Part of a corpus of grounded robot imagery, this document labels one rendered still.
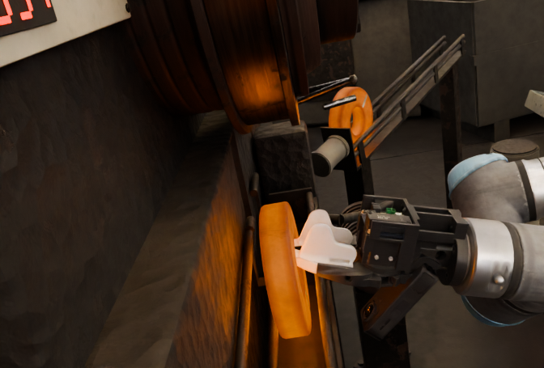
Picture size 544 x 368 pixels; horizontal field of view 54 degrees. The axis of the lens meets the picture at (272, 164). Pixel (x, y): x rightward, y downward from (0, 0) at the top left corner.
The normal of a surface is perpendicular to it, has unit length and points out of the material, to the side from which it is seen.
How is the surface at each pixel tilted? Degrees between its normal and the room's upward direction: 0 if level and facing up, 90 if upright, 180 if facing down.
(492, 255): 57
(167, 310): 0
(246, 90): 132
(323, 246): 89
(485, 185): 43
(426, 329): 0
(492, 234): 30
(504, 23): 90
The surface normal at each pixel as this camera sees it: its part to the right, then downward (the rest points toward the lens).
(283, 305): -0.04, 0.29
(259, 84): 0.10, 0.86
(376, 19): -0.25, 0.39
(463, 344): -0.18, -0.92
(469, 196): -0.69, -0.28
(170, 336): 0.21, -0.91
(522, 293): -0.05, 0.62
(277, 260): -0.14, -0.28
